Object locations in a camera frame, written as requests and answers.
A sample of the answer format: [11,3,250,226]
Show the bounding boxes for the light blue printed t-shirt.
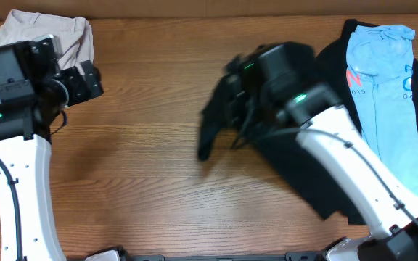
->
[346,25,418,196]

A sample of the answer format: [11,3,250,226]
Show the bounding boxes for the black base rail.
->
[130,251,326,261]

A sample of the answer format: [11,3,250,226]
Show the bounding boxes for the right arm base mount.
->
[323,236,372,261]

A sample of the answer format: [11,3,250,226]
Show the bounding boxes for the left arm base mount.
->
[84,246,131,261]

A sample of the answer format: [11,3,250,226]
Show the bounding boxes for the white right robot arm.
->
[226,43,418,261]

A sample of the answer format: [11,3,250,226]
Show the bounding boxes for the plain black t-shirt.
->
[196,40,366,226]

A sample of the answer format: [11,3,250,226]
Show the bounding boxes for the black t-shirt with logo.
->
[316,20,418,137]

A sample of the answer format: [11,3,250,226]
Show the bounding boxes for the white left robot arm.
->
[0,34,104,260]

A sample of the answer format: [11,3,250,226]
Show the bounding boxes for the folded white beige trousers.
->
[0,9,94,74]

